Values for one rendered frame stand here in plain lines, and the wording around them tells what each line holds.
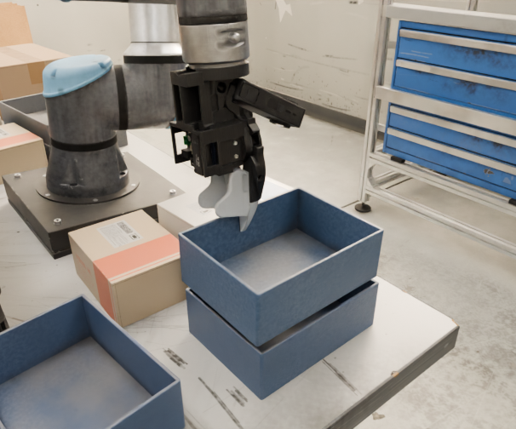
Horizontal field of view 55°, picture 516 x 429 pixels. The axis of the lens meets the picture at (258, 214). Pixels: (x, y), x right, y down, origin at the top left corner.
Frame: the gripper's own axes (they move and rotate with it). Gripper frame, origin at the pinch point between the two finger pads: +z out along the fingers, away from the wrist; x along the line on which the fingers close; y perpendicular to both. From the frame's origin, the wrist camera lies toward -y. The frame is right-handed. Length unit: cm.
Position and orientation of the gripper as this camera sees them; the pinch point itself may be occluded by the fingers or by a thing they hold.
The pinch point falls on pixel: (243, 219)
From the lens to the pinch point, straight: 65.1
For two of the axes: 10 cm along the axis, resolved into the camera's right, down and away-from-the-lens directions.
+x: 6.1, 3.0, -7.3
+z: 0.6, 9.1, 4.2
